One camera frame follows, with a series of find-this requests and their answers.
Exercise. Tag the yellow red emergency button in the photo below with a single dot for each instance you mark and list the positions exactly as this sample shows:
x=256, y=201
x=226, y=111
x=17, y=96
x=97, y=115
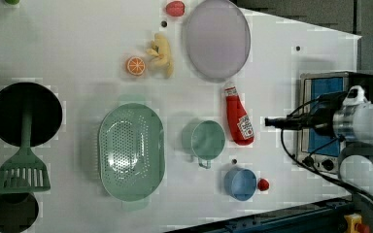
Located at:
x=355, y=224

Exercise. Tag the black toaster oven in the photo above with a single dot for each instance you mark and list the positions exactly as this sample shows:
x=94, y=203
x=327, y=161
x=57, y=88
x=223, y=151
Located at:
x=312, y=148

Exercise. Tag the grey round plate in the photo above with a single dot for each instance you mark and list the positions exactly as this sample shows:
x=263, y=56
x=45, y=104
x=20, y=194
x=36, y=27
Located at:
x=218, y=39

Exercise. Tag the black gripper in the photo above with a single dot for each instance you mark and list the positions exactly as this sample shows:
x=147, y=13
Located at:
x=319, y=118

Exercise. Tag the black cylindrical container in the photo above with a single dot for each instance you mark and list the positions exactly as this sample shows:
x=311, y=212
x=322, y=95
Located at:
x=18, y=211

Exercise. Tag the green plastic mug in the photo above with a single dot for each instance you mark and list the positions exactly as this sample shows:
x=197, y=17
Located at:
x=203, y=139

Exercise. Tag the blue plastic cup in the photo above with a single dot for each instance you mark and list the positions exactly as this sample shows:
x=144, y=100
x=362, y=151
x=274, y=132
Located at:
x=240, y=183

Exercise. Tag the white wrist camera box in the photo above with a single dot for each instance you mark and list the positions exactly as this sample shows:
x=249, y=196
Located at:
x=355, y=96

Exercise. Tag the green slotted spatula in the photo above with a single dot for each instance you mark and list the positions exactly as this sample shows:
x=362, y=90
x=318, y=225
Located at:
x=24, y=172

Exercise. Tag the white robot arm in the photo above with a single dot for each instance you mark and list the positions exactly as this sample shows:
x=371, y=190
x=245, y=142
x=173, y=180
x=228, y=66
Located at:
x=343, y=118

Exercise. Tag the red ladybug toy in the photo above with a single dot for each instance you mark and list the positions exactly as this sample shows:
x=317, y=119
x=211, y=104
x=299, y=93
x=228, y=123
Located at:
x=263, y=185

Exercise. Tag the yellow plush peeled banana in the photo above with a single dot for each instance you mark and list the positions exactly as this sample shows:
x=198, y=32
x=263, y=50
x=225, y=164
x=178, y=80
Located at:
x=161, y=52

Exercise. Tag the black round pan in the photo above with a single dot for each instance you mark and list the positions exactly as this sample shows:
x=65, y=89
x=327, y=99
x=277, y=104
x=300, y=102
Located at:
x=46, y=113

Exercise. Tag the green cylinder toy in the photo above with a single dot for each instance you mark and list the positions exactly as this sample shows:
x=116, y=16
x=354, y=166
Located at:
x=12, y=2

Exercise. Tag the red plush ketchup bottle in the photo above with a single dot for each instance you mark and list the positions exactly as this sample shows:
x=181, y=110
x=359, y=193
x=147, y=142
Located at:
x=240, y=126

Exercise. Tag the orange slice toy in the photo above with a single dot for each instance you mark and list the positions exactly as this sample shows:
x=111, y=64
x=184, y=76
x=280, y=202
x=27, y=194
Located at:
x=135, y=66

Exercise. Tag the red toy strawberry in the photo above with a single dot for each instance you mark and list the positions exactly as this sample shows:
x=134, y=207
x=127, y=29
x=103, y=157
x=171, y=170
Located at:
x=175, y=9

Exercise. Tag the green oval strainer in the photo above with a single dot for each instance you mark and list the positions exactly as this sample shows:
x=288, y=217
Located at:
x=131, y=152

